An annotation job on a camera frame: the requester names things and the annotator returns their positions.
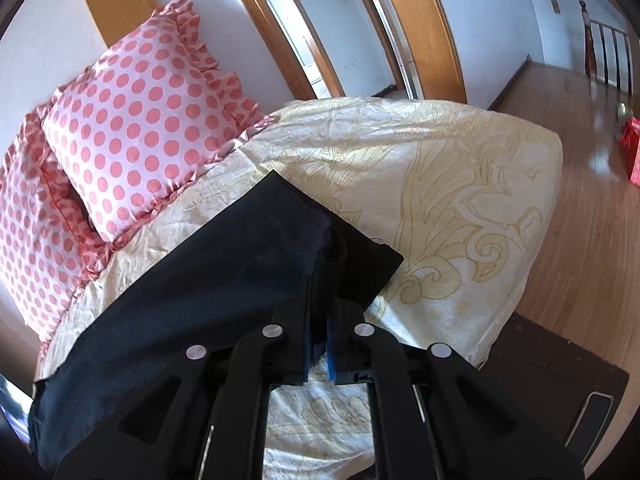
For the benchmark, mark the small pink polka dot pillow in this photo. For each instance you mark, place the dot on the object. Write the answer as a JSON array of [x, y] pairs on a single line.
[[35, 220]]

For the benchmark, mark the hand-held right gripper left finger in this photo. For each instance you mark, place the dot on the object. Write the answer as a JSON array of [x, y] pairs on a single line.
[[305, 360]]

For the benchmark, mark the cream floral bed cover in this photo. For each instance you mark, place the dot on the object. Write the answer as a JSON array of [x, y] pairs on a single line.
[[425, 185]]

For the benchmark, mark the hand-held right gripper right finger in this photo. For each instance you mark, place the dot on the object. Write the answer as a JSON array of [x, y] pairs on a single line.
[[331, 360]]

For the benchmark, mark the large pink polka dot pillow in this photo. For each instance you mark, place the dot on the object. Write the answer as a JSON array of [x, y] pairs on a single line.
[[140, 125]]

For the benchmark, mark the black pants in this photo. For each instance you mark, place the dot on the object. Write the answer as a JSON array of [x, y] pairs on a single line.
[[225, 270]]

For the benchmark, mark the red bag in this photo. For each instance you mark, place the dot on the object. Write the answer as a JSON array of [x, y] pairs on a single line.
[[634, 150]]

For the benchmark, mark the dark low furniture piece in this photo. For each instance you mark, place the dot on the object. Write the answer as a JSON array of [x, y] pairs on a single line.
[[550, 375]]

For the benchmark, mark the dark wooden stair railing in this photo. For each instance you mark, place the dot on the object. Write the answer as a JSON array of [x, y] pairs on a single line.
[[607, 50]]

